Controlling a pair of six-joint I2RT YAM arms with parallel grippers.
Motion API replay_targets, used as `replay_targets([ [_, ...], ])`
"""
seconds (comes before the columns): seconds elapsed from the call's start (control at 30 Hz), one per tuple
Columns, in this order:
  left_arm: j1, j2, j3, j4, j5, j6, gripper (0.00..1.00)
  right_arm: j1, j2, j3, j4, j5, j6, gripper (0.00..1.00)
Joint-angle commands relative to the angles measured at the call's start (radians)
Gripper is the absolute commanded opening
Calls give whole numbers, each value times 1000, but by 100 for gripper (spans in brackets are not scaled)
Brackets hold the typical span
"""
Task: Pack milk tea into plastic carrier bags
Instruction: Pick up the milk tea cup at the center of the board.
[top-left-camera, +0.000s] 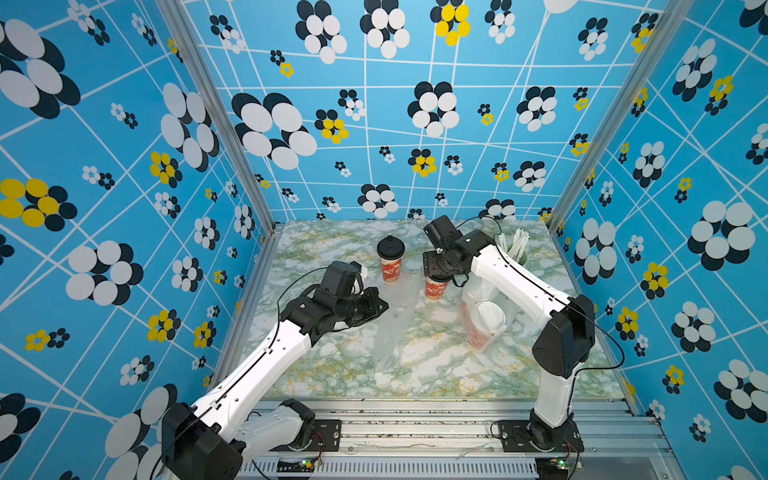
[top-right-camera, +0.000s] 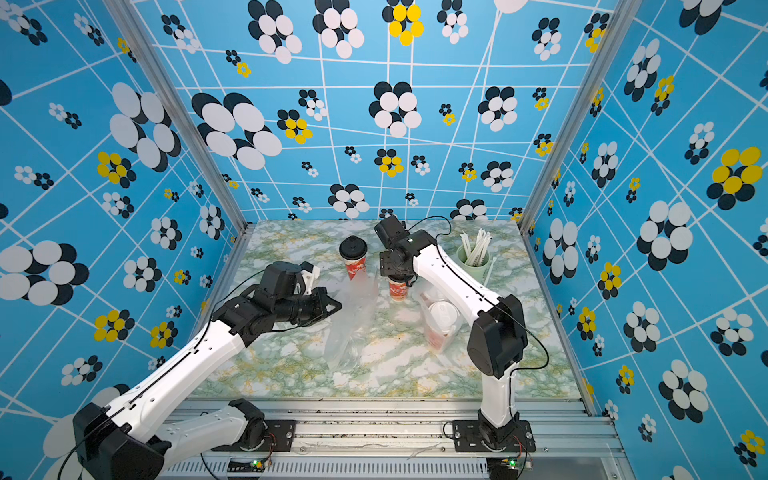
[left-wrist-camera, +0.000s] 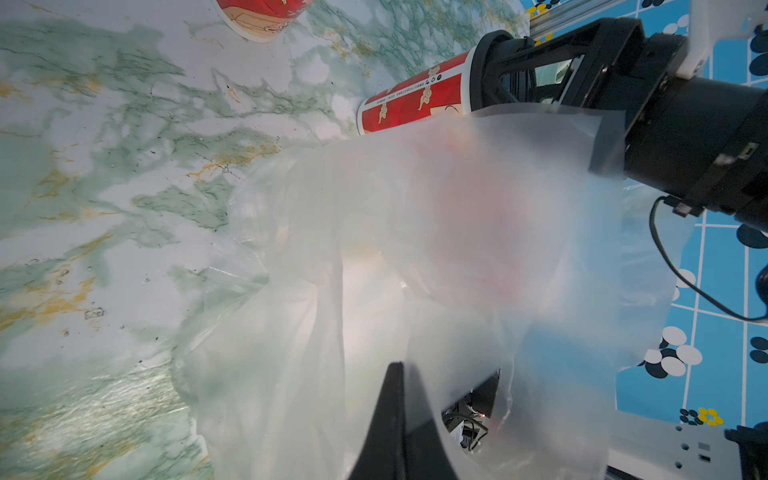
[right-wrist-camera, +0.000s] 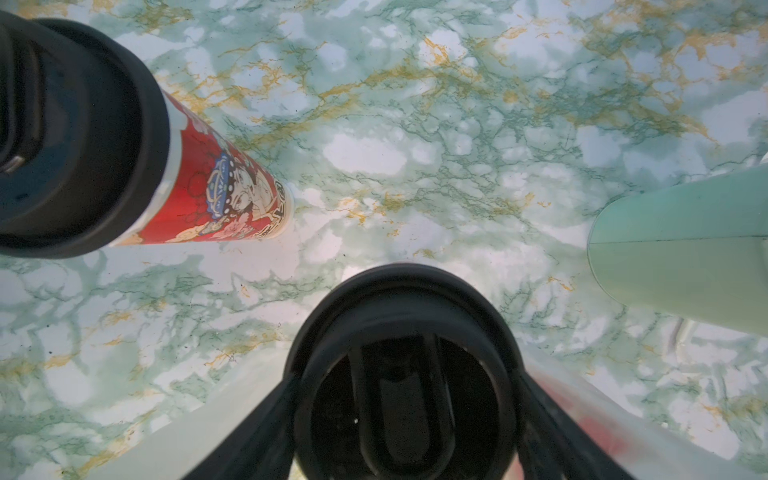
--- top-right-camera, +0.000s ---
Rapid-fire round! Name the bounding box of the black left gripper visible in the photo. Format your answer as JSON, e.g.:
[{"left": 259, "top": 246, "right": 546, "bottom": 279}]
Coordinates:
[{"left": 277, "top": 285, "right": 346, "bottom": 325}]

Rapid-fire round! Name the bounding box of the translucent plastic carrier bag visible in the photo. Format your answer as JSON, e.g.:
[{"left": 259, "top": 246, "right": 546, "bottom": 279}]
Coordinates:
[{"left": 413, "top": 283, "right": 465, "bottom": 354}]

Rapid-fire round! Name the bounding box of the red cup white lid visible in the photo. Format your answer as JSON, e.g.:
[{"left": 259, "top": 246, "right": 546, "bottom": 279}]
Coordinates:
[{"left": 420, "top": 290, "right": 445, "bottom": 307}]

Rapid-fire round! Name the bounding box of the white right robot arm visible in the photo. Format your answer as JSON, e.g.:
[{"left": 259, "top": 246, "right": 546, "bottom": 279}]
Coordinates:
[{"left": 374, "top": 216, "right": 551, "bottom": 453}]

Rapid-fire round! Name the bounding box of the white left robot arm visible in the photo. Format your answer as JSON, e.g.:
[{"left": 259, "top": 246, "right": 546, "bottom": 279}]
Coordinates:
[{"left": 56, "top": 261, "right": 342, "bottom": 479}]

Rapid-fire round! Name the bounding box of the green straw holder cup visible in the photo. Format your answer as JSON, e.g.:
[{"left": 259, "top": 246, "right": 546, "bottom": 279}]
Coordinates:
[{"left": 456, "top": 246, "right": 491, "bottom": 284}]

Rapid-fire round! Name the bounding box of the white paper straws bundle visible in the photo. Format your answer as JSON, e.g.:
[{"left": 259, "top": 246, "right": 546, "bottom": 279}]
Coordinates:
[{"left": 460, "top": 229, "right": 492, "bottom": 267}]

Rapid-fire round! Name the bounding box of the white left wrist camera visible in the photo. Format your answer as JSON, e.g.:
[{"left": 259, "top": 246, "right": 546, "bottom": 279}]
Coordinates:
[{"left": 300, "top": 261, "right": 320, "bottom": 295}]

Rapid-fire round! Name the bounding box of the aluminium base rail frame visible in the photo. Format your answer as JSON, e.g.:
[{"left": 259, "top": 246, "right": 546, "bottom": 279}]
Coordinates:
[{"left": 166, "top": 398, "right": 636, "bottom": 479}]

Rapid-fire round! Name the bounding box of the aluminium right corner post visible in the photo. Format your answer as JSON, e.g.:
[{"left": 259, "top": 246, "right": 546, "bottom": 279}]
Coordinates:
[{"left": 519, "top": 0, "right": 642, "bottom": 234}]

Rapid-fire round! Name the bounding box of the aluminium corner post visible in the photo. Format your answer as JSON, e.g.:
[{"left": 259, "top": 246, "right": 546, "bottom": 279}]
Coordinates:
[
  {"left": 105, "top": 1, "right": 248, "bottom": 235},
  {"left": 519, "top": 0, "right": 642, "bottom": 234}
]

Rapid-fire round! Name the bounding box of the aluminium left corner post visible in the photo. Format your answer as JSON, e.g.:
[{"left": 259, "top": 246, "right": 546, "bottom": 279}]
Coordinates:
[{"left": 105, "top": 1, "right": 248, "bottom": 235}]

